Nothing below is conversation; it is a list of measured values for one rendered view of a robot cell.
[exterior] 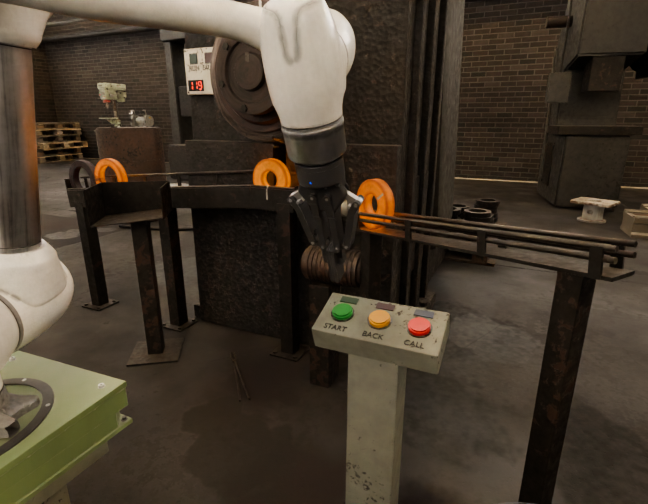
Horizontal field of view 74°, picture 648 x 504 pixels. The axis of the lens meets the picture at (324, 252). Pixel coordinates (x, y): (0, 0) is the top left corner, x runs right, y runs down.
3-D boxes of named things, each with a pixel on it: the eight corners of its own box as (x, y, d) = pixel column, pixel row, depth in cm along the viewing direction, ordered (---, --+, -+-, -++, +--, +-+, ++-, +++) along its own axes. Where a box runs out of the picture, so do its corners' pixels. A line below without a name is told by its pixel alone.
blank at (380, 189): (373, 235, 140) (365, 236, 139) (358, 192, 144) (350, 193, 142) (401, 215, 128) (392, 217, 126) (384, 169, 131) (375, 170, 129)
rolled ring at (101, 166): (112, 206, 208) (118, 204, 211) (127, 179, 199) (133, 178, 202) (89, 178, 210) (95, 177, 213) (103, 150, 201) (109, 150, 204)
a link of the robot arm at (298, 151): (297, 108, 67) (303, 144, 70) (269, 130, 60) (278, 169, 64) (352, 107, 63) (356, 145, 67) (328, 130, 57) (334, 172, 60)
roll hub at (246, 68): (227, 115, 160) (221, 31, 152) (293, 114, 149) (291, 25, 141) (217, 114, 155) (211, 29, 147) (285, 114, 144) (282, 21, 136)
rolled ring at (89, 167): (89, 158, 206) (95, 158, 209) (64, 162, 214) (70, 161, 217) (98, 197, 210) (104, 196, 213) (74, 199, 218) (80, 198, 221)
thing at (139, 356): (125, 343, 193) (100, 182, 172) (186, 338, 197) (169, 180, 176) (112, 368, 174) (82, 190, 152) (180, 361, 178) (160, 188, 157)
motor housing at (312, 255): (315, 366, 175) (314, 239, 159) (366, 379, 166) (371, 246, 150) (300, 383, 164) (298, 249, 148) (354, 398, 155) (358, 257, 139)
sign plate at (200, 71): (190, 95, 187) (186, 49, 182) (240, 93, 177) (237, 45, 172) (186, 94, 185) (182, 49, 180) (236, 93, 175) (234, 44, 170)
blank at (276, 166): (255, 159, 171) (250, 160, 168) (288, 157, 164) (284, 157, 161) (259, 198, 175) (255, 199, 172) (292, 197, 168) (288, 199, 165)
